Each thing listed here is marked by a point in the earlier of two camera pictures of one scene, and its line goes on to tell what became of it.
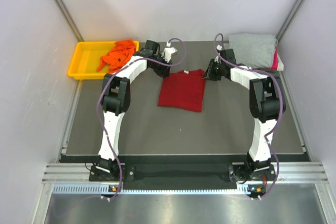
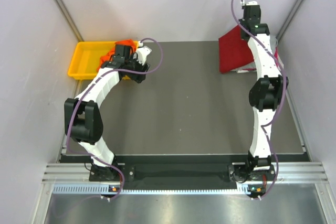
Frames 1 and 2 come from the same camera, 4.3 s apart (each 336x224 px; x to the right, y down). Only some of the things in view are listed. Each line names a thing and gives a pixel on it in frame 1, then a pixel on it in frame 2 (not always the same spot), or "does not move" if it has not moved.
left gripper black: (164, 71) → (140, 68)
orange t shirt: (117, 56) does not move
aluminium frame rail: (300, 171) does not move
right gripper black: (208, 74) → (242, 21)
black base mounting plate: (128, 172) does not move
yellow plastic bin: (86, 58) does not move
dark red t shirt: (185, 89) → (233, 51)
